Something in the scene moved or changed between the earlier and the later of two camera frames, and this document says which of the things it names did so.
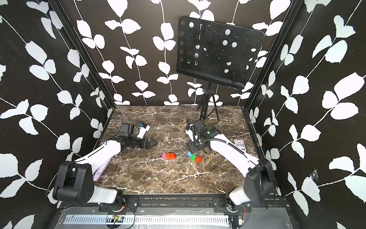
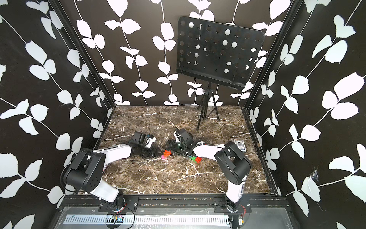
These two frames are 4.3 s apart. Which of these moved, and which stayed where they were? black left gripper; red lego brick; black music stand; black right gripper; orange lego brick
Moved: black left gripper; orange lego brick; black right gripper
Stayed: black music stand; red lego brick
